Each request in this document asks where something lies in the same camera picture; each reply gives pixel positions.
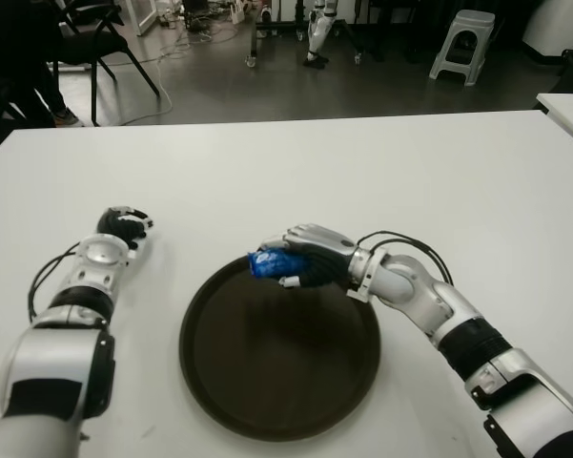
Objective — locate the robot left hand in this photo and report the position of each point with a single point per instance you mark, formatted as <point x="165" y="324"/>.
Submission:
<point x="119" y="224"/>

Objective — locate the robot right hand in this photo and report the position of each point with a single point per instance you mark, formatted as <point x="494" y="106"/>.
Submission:
<point x="324" y="253"/>

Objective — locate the blue Oreo cookie pack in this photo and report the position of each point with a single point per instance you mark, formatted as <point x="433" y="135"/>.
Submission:
<point x="272" y="262"/>

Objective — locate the robot right arm silver black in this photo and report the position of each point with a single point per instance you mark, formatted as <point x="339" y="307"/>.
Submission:
<point x="434" y="305"/>

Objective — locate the robot left arm silver black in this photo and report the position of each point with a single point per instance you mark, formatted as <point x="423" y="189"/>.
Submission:
<point x="95" y="267"/>

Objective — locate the round dark brown tray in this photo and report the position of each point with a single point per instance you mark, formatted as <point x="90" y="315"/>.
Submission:
<point x="279" y="362"/>

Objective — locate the black folding chair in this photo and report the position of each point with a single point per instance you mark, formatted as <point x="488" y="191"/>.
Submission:
<point x="97" y="45"/>

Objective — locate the standing person in black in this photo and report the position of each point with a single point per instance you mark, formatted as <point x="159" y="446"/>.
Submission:
<point x="24" y="57"/>

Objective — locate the white humanoid robot legs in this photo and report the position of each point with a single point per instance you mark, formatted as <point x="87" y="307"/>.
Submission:
<point x="317" y="31"/>

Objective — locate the grey plastic stool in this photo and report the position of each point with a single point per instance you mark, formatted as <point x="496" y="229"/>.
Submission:
<point x="472" y="21"/>

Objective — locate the white side table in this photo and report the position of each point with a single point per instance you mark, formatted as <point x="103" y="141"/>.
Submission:
<point x="572" y="112"/>

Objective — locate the white metal frame stand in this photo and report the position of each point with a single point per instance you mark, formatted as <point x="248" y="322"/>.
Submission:
<point x="148" y="21"/>

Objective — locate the black wheeled metal frame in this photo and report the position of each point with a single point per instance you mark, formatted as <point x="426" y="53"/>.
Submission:
<point x="252" y="45"/>

